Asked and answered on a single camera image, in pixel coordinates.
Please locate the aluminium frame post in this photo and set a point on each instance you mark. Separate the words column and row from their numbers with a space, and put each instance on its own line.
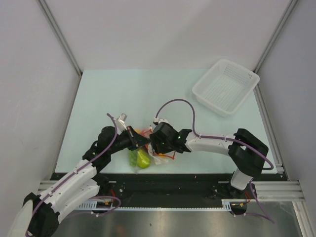
column 276, row 33
column 48, row 14

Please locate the white plastic basket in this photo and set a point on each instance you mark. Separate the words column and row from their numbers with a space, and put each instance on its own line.
column 225, row 87

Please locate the green fake grapes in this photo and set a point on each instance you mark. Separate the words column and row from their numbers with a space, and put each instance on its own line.
column 132, row 158

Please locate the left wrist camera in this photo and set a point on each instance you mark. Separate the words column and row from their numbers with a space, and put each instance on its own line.
column 120, row 122

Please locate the clear zip top bag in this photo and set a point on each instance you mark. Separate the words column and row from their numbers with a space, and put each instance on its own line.
column 156, row 159

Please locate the green fake pear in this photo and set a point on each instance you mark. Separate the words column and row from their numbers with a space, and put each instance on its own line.
column 143, row 160

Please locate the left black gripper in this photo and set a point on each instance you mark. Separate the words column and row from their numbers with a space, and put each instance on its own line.
column 136, row 139

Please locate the right aluminium frame post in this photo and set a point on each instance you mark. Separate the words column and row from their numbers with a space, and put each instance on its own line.
column 276, row 33

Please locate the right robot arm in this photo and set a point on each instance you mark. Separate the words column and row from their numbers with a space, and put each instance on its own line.
column 246, row 151

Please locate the white cable duct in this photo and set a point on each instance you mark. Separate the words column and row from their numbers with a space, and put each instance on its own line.
column 225, row 205

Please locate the left aluminium frame post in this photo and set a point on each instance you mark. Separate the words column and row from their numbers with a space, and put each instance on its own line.
column 48, row 14

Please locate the aluminium rail right side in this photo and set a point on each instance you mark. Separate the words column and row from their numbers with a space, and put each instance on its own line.
column 269, row 130

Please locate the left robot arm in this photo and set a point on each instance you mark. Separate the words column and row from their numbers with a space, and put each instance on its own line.
column 41, row 214

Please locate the orange fake mango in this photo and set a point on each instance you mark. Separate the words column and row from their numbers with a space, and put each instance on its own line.
column 143, row 132

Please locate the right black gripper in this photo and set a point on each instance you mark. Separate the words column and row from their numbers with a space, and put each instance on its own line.
column 154, row 140

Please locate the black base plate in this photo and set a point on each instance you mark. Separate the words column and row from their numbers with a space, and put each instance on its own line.
column 140, row 200

